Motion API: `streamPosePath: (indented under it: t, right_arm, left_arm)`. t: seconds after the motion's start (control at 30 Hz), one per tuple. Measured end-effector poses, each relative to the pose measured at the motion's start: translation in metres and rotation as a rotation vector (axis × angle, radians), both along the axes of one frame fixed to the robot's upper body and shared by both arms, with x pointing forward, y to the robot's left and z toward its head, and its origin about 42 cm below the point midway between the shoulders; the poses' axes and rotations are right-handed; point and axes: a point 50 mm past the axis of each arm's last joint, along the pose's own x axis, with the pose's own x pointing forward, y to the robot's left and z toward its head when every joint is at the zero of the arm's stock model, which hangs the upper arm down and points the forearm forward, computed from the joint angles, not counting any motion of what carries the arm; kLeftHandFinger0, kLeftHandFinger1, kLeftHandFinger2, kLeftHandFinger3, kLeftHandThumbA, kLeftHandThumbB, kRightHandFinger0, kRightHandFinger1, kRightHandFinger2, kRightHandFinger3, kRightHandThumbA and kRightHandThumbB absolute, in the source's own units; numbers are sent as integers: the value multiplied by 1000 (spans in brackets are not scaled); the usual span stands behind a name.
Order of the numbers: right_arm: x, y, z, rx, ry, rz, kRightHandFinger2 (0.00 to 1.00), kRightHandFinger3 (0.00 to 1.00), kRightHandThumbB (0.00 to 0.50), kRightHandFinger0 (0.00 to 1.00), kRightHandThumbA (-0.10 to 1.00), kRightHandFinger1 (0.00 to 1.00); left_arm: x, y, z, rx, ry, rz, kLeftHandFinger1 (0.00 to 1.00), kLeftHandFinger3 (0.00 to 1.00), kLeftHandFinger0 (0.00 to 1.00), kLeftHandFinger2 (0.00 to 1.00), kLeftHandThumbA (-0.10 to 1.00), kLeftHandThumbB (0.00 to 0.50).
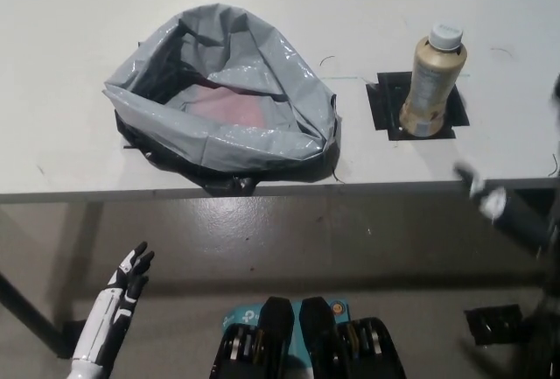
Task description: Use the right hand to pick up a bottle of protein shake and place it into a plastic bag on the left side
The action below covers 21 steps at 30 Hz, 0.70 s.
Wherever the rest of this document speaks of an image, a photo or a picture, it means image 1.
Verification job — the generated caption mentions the black tape square marker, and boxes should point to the black tape square marker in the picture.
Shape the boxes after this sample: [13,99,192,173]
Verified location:
[366,71,472,143]

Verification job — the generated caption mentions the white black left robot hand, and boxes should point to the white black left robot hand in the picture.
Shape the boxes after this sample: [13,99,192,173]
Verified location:
[69,241,156,369]

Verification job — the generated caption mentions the grey plastic bag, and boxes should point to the grey plastic bag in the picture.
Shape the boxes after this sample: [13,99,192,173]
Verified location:
[102,1,342,175]

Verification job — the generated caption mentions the black table leg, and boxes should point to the black table leg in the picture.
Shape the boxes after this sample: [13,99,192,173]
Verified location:
[0,260,71,354]

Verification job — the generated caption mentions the red item inside bag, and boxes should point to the red item inside bag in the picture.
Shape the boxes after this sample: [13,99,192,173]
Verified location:
[188,82,266,128]

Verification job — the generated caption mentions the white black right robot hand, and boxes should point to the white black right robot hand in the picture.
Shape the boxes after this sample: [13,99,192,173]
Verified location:
[452,160,509,225]

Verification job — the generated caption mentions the beige protein shake bottle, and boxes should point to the beige protein shake bottle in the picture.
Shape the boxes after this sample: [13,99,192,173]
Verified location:
[398,23,466,137]

